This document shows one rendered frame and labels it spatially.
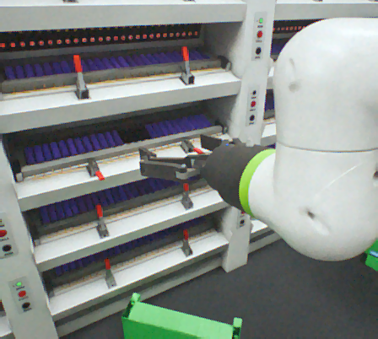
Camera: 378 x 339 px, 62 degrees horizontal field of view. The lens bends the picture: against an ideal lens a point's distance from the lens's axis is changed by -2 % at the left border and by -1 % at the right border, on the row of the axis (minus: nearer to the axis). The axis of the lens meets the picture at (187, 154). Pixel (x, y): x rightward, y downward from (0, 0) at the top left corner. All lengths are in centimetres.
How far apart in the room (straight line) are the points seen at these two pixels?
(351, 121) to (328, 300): 104
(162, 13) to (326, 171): 57
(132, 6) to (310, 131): 53
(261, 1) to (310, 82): 65
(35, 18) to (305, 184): 57
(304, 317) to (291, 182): 93
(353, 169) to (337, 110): 5
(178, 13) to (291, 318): 98
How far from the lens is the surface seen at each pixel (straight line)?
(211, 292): 122
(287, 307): 123
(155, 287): 119
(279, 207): 33
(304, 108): 29
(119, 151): 85
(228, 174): 41
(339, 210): 31
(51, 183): 81
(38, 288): 96
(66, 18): 71
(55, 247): 92
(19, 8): 69
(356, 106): 29
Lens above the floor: 93
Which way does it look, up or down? 26 degrees down
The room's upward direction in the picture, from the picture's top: straight up
